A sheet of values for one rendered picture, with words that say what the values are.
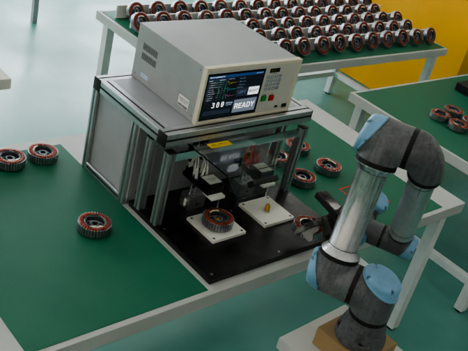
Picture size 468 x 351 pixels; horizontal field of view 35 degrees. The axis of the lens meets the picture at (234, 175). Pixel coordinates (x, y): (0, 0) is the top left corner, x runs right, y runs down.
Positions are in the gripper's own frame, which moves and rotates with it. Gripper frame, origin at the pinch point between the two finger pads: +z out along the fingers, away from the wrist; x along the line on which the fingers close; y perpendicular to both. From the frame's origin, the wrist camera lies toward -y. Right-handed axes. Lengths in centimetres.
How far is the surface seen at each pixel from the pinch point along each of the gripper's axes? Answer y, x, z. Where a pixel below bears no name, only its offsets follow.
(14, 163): -57, -71, 52
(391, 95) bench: -62, 157, 57
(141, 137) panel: -46, -44, 13
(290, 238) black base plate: 1.2, -2.1, 7.5
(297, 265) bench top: 11.1, -7.0, 4.1
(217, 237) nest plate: -7.2, -28.5, 12.8
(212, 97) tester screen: -49, -28, -10
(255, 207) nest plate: -14.7, -2.5, 18.3
